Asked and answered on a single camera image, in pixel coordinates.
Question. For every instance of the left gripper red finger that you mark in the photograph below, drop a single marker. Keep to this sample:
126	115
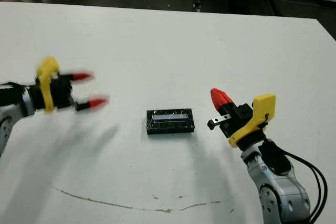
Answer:
94	102
78	76

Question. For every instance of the black right gripper body, yellow mount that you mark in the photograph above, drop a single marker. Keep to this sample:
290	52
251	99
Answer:
241	121

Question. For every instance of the black left gripper body, yellow mount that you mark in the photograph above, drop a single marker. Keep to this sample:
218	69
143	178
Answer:
60	90

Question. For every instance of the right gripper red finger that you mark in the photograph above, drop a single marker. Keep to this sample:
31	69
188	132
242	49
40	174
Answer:
225	98
219	103

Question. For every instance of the black camera box lid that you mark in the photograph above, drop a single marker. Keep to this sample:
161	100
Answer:
170	127

